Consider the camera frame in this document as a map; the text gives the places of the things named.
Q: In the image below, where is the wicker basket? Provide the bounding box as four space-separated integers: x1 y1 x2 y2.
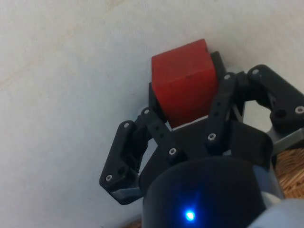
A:
273 142 304 203

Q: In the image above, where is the red cube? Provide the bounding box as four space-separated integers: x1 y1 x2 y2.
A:
151 38 219 129

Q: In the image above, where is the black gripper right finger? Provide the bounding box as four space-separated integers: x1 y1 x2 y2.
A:
204 50 304 153

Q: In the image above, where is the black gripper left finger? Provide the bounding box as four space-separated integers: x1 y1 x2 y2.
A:
98 82 189 206

